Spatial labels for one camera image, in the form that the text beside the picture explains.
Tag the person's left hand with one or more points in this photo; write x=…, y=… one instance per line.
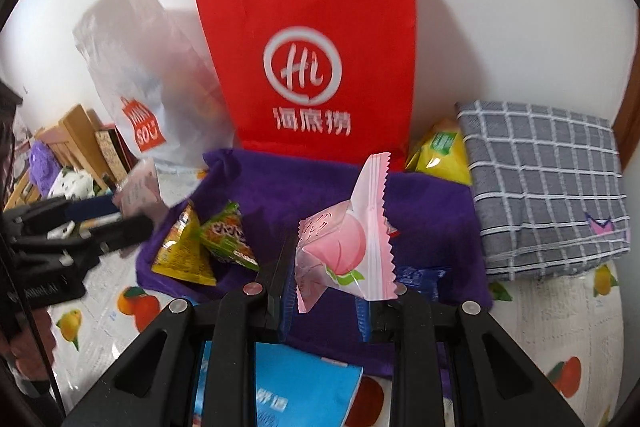
x=32, y=347

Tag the wooden door frame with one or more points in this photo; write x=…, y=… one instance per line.
x=631, y=127

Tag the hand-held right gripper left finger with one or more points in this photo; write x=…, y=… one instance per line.
x=286, y=312

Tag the white spotted cloth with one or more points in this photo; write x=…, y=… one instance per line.
x=72, y=182

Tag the pink peach snack packet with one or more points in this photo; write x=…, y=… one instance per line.
x=345, y=247

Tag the purple towel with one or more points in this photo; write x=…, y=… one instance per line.
x=310, y=187

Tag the green snack packet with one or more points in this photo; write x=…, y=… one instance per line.
x=227, y=239

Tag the yellow triangular snack packet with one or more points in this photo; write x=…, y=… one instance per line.
x=185, y=257

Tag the small pale pink packet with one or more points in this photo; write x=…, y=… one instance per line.
x=142, y=189

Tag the white plastic bag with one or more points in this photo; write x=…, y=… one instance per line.
x=145, y=72

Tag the grey checked folded cloth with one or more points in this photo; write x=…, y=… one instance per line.
x=540, y=187

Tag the wooden headboard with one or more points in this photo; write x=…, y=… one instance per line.
x=75, y=132

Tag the blue tissue pack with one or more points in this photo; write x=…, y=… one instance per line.
x=305, y=387

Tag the yellow snack bag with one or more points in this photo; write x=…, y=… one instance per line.
x=440, y=152

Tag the purple plush toy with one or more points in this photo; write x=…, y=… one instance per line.
x=42, y=167

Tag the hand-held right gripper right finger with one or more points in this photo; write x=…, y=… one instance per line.
x=364, y=323

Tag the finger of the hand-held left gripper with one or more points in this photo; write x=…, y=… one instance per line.
x=120, y=232
x=85, y=209

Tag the small blue snack packet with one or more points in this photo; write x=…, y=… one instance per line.
x=422, y=277

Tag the red paper bag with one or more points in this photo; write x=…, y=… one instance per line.
x=310, y=32

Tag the patterned book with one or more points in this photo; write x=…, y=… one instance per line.
x=111, y=154

